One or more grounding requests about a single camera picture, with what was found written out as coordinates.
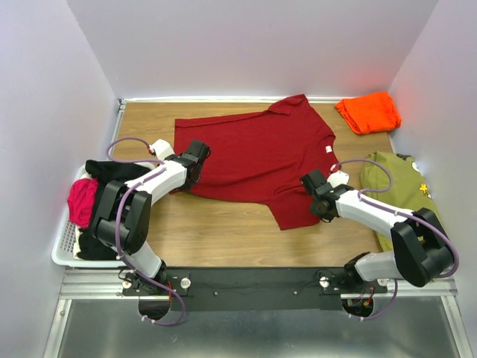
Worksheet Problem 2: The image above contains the dark red t shirt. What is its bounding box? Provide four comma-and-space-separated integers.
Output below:
174, 95, 338, 230

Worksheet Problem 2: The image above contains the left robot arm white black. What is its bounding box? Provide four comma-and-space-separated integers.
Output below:
90, 139, 212, 295

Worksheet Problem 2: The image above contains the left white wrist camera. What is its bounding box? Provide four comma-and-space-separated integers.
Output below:
148, 139, 175, 160

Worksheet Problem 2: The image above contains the pink garment in basket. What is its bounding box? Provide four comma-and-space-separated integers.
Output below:
67, 178, 98, 229

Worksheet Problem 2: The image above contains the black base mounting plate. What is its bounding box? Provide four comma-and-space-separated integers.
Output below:
122, 266, 387, 313

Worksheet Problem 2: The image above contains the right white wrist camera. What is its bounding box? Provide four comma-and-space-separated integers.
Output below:
327, 165, 350, 188

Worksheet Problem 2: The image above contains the black garment in basket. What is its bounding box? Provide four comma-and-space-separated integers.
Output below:
77, 160, 151, 261

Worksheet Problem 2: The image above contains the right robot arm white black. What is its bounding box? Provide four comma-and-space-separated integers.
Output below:
300, 170, 459, 292

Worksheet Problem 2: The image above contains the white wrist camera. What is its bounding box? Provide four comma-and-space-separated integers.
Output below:
148, 139, 175, 160
327, 165, 350, 188

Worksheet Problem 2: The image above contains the white laundry basket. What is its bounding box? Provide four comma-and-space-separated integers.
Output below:
51, 163, 154, 269

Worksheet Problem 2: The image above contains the olive green t shirt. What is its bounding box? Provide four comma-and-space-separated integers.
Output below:
359, 150, 444, 254

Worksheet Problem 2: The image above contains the folded orange t shirt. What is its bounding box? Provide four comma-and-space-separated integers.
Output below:
335, 91, 402, 135

